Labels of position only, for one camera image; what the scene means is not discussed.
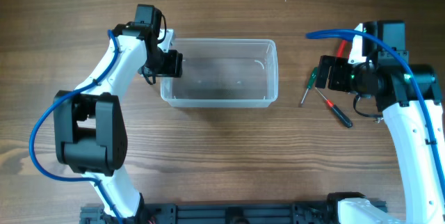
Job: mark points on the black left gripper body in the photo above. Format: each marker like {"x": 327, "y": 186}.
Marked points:
{"x": 175, "y": 63}

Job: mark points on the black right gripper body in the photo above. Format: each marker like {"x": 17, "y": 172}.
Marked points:
{"x": 323, "y": 72}

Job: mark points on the red handled wire stripper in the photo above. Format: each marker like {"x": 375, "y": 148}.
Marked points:
{"x": 341, "y": 49}

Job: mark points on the green handled screwdriver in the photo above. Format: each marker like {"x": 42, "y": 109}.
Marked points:
{"x": 310, "y": 84}

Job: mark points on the red black handled screwdriver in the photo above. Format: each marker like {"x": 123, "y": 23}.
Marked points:
{"x": 343, "y": 119}

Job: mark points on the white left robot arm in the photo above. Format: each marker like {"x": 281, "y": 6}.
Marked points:
{"x": 90, "y": 135}

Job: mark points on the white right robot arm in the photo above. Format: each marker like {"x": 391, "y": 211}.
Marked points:
{"x": 408, "y": 99}

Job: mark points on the clear plastic container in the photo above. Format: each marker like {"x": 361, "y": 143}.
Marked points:
{"x": 224, "y": 73}

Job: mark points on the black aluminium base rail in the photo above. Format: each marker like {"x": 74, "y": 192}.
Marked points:
{"x": 296, "y": 213}

